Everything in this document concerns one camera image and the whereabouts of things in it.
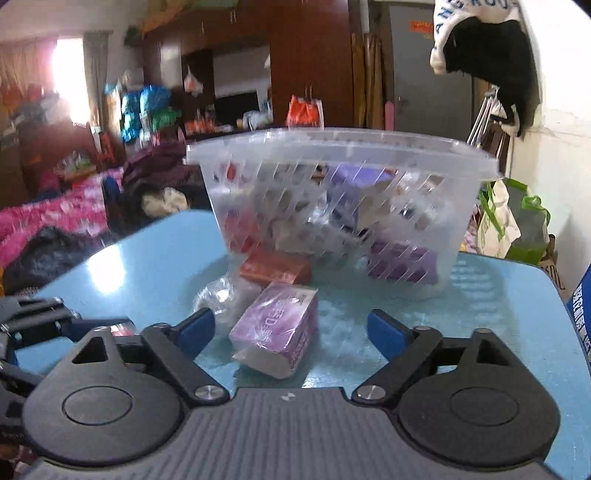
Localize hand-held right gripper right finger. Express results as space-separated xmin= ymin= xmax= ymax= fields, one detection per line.
xmin=352 ymin=309 xmax=532 ymax=407

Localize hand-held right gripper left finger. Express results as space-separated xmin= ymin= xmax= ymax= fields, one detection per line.
xmin=69 ymin=307 xmax=230 ymax=408

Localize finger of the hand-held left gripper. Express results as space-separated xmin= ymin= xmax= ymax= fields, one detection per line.
xmin=0 ymin=351 xmax=44 ymax=398
xmin=0 ymin=296 xmax=138 ymax=344

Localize light purple box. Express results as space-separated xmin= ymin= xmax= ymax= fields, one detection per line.
xmin=228 ymin=281 xmax=320 ymax=380

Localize white plastic basket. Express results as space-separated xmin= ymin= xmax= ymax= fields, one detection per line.
xmin=185 ymin=128 xmax=502 ymax=302

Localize clear plastic wrapped packet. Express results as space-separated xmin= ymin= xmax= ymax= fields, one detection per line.
xmin=193 ymin=274 xmax=262 ymax=325

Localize dark cloth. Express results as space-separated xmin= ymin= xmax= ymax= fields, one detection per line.
xmin=2 ymin=225 xmax=109 ymax=297

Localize orange red packet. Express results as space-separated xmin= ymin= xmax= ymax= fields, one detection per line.
xmin=239 ymin=246 xmax=313 ymax=286

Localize pink floral blanket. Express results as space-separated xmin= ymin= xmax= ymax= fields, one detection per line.
xmin=0 ymin=173 xmax=123 ymax=271

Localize cream cloth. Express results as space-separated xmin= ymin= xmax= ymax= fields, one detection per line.
xmin=140 ymin=186 xmax=188 ymax=216

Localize lavender box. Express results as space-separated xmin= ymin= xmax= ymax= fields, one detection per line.
xmin=324 ymin=165 xmax=399 ymax=232

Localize purple blanket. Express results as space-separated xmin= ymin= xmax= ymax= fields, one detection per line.
xmin=121 ymin=142 xmax=206 ymax=214

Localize green white tote bag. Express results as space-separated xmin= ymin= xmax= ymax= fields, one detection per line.
xmin=477 ymin=178 xmax=553 ymax=265

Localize cardboard box with print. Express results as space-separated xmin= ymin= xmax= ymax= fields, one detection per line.
xmin=539 ymin=234 xmax=568 ymax=298

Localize blue shopping bag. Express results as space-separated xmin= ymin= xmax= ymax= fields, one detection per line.
xmin=562 ymin=267 xmax=591 ymax=372

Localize green snack bag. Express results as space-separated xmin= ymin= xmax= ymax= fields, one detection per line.
xmin=150 ymin=108 xmax=182 ymax=133

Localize black television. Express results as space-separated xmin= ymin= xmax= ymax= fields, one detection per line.
xmin=214 ymin=90 xmax=262 ymax=126

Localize blue plastic bags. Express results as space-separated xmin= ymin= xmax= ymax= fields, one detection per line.
xmin=120 ymin=84 xmax=172 ymax=140

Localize orange plastic bag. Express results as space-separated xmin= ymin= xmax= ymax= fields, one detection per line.
xmin=286 ymin=95 xmax=325 ymax=128

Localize metal crutches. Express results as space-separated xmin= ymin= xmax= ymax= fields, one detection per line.
xmin=465 ymin=87 xmax=505 ymax=149

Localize bright window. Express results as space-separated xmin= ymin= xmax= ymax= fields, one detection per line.
xmin=50 ymin=37 xmax=93 ymax=125

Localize grey curtain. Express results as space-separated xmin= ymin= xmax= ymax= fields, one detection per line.
xmin=83 ymin=30 xmax=114 ymax=132

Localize white hanging plastic bag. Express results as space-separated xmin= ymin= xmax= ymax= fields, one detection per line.
xmin=183 ymin=66 xmax=204 ymax=96

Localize grey door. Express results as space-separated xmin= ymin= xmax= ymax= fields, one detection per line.
xmin=387 ymin=2 xmax=477 ymax=145

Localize wooden planks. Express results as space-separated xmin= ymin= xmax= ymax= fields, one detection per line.
xmin=350 ymin=31 xmax=387 ymax=131

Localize brown wooden wardrobe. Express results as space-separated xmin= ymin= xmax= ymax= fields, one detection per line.
xmin=142 ymin=0 xmax=357 ymax=140

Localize white black hanging garment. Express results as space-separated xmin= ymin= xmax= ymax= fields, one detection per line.
xmin=428 ymin=0 xmax=542 ymax=138

